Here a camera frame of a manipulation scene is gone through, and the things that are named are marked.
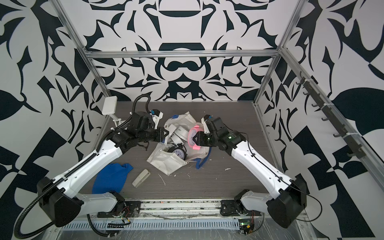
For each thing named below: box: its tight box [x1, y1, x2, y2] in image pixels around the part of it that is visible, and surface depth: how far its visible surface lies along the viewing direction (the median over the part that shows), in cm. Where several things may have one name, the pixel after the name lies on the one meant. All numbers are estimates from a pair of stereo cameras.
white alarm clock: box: [173, 126, 189, 143], surface depth 89 cm
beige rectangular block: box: [132, 168, 151, 189], surface depth 83 cm
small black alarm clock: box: [167, 143, 188, 161], surface depth 87 cm
